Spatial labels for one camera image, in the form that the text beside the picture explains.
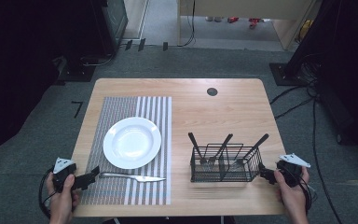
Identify black corner floor tape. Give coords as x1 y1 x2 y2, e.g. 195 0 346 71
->
71 100 85 119

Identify black stand base plate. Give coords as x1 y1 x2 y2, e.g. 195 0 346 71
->
56 63 97 84
268 62 296 87

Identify light wooden desk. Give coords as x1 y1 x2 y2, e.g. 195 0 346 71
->
176 0 322 51

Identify black hanging cable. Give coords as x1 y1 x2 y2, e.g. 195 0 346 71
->
178 0 198 49

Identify dark glass-front cabinet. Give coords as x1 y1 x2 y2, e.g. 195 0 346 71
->
89 0 130 58

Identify long black floor cable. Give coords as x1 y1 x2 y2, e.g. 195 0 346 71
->
310 98 344 224

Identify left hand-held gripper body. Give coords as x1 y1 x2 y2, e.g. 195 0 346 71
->
52 157 91 191

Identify white plate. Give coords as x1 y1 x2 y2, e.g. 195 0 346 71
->
103 116 163 171

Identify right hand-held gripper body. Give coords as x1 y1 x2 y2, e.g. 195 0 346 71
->
268 152 311 189

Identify person's left hand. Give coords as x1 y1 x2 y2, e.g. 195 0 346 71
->
45 173 81 218

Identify person's right hand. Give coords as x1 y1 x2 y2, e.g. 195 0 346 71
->
272 166 310 218

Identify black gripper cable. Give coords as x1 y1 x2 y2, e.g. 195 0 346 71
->
38 167 56 219
299 174 319 216

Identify black wire cutlery basket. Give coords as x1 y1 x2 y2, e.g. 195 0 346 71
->
189 142 264 184

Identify striped woven placemat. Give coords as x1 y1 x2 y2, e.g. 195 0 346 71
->
79 95 172 206

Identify silver table knife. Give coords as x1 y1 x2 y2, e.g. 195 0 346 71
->
99 172 167 184

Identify black-handled fork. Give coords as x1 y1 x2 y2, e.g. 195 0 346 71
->
232 133 270 166
187 132 208 166
207 133 234 166

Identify yellow object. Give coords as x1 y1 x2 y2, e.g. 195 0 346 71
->
298 19 314 43

